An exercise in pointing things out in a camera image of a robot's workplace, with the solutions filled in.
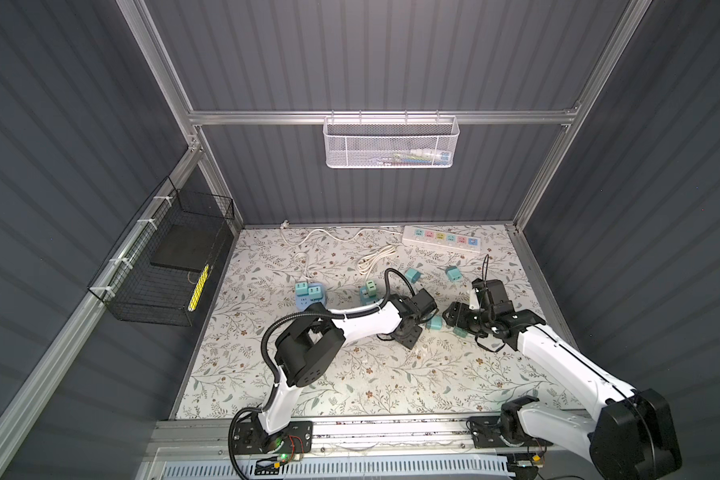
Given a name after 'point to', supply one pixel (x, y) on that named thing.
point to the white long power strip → (446, 238)
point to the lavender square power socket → (308, 294)
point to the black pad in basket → (188, 246)
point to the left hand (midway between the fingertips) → (407, 335)
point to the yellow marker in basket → (198, 288)
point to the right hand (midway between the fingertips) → (455, 318)
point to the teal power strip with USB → (365, 298)
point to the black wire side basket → (162, 270)
